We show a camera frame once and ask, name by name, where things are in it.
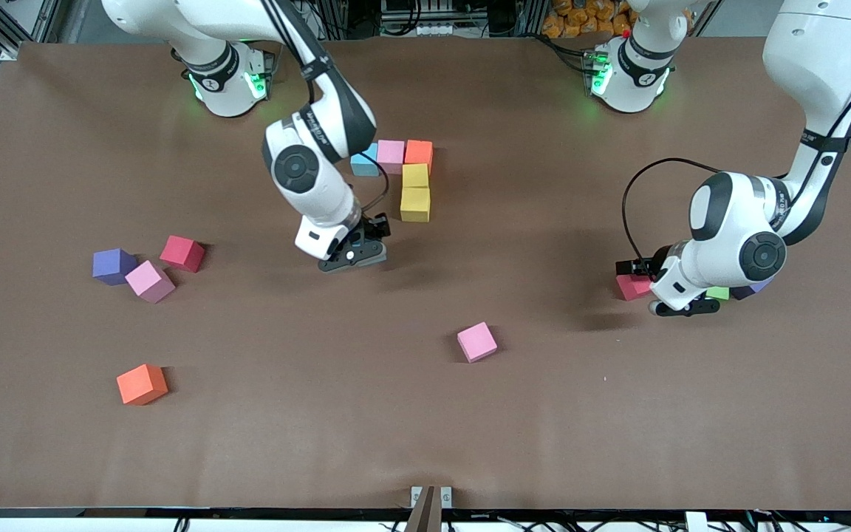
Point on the yellow foam cube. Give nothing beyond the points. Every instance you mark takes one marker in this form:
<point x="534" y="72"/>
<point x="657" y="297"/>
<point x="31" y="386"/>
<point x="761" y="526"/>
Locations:
<point x="416" y="176"/>
<point x="415" y="205"/>

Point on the aluminium frame profile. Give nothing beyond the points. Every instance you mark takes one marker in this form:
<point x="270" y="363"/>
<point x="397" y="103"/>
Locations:
<point x="45" y="22"/>

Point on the white socket strip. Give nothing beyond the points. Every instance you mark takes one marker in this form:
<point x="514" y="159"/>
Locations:
<point x="433" y="31"/>

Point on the pink foam cube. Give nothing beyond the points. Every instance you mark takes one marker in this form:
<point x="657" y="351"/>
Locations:
<point x="477" y="341"/>
<point x="149" y="281"/>
<point x="391" y="157"/>

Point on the orange foam cube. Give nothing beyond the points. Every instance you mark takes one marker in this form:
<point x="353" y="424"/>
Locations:
<point x="142" y="384"/>
<point x="419" y="151"/>

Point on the purple foam cube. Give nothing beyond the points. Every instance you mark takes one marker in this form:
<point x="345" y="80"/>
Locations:
<point x="111" y="266"/>
<point x="750" y="290"/>

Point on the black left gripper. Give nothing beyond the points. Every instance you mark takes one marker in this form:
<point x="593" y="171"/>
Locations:
<point x="645" y="267"/>

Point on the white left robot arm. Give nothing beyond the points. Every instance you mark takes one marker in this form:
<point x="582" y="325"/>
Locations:
<point x="736" y="244"/>

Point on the small metal bracket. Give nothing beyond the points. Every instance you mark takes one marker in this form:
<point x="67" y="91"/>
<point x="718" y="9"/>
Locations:
<point x="417" y="496"/>

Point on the red foam cube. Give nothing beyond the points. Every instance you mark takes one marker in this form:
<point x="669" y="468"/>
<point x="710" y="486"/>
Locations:
<point x="631" y="288"/>
<point x="182" y="253"/>

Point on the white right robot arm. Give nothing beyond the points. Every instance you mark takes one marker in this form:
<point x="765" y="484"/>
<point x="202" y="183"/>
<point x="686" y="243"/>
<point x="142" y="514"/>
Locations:
<point x="315" y="177"/>

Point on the small white block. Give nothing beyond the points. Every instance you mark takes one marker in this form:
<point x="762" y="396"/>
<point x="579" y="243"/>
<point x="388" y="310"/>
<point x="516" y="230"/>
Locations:
<point x="695" y="522"/>

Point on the green foam cube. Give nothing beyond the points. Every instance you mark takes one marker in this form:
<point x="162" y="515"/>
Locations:
<point x="718" y="293"/>

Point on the blue foam cube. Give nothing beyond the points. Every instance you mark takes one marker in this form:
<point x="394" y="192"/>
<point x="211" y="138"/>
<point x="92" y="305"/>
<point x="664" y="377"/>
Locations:
<point x="365" y="165"/>

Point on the brown camera mount post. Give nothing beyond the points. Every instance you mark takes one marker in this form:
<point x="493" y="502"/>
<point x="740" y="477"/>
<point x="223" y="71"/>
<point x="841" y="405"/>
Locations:
<point x="425" y="517"/>

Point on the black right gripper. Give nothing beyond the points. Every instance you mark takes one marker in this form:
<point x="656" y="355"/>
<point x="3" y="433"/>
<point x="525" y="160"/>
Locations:
<point x="374" y="228"/>

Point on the white power strip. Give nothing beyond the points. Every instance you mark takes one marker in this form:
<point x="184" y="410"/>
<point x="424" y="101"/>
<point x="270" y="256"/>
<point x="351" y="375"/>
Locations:
<point x="278" y="22"/>

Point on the bag of orange items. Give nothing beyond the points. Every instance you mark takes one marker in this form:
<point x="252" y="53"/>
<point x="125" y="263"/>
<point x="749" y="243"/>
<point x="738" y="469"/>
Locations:
<point x="580" y="18"/>

